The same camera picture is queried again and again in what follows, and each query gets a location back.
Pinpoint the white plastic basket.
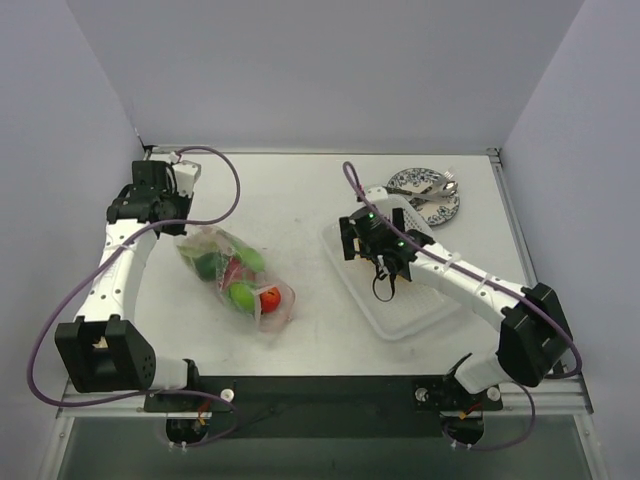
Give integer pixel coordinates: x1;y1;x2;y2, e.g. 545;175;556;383
319;220;461;341

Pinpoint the clear zip top bag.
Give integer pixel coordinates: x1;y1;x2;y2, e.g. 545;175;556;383
174;226;296;333

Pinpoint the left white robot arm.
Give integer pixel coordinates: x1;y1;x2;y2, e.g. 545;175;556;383
54;161;203;411

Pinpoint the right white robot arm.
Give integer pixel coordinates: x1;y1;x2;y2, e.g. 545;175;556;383
339;208;576;408

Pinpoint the red fake tomato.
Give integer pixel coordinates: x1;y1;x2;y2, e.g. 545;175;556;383
259;287;282;314

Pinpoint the green fake fruit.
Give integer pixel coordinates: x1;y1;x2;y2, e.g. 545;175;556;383
228;282;255;314

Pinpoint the blue patterned plate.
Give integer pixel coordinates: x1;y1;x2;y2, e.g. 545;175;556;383
386;167;460;226

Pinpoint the metal spoon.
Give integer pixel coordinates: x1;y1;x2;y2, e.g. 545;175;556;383
409;182;458;201

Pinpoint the metal fork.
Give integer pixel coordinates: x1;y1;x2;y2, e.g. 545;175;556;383
429;170;455;188

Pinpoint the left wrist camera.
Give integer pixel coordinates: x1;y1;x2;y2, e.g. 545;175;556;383
168;152;202;199

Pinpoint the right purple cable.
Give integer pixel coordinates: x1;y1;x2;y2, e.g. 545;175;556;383
342;160;584;453

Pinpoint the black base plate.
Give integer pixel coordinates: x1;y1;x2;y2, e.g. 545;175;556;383
144;375;503;439

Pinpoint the aluminium frame rail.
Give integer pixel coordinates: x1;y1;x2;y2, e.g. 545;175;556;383
61;375;593;416

